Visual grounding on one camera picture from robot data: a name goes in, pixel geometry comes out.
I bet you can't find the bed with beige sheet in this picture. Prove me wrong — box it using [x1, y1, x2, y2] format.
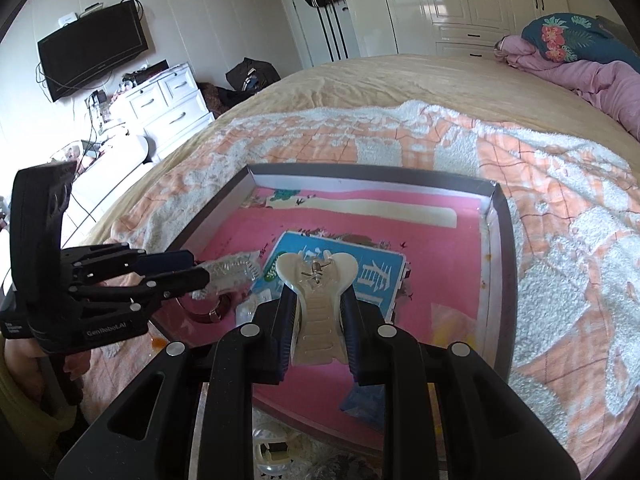
[75, 52, 640, 480]

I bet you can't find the brown leather wrist watch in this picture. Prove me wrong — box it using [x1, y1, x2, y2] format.
[177, 290, 236, 324]

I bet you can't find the black bag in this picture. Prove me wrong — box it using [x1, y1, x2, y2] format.
[225, 57, 281, 96]

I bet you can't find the white glossy wardrobe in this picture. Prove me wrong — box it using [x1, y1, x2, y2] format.
[345, 0, 572, 59]

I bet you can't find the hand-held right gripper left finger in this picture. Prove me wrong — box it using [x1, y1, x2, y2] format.
[54, 284, 301, 480]

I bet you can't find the clear bag with silver chain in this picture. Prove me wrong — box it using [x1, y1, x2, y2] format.
[192, 250, 264, 302]

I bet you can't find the large dark blue floral pillow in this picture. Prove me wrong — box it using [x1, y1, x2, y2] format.
[521, 13, 627, 64]

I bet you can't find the white low cabinet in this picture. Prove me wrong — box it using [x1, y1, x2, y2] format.
[64, 134, 152, 233]

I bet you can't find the pink quilt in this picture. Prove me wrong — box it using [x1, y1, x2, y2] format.
[494, 35, 640, 142]

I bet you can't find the person's left forearm olive sleeve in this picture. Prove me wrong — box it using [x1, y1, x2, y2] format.
[0, 355, 77, 434]

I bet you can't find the white drawer dresser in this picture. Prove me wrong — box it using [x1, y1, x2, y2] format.
[112, 62, 216, 162]

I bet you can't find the cream hair claw clip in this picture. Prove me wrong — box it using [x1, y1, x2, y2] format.
[276, 249, 357, 367]

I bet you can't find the white door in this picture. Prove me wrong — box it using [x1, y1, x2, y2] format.
[270, 0, 362, 68]

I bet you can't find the grey cardboard box pink inside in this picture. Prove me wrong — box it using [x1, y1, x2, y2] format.
[150, 162, 519, 466]

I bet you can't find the dark clothing pile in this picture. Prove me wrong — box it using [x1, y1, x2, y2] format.
[199, 82, 237, 122]

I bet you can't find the black wall television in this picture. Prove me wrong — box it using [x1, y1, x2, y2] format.
[37, 1, 150, 103]

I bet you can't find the orange and white fleece blanket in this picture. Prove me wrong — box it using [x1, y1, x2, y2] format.
[80, 100, 640, 463]

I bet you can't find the person's left hand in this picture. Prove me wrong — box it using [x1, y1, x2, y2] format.
[2, 340, 92, 387]

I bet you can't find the small blue packet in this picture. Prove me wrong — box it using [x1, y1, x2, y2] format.
[340, 382, 387, 422]

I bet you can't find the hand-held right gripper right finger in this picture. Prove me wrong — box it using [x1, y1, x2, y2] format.
[339, 289, 588, 480]

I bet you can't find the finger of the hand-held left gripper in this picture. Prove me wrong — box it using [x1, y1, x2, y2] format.
[62, 242, 197, 286]
[70, 266, 211, 311]

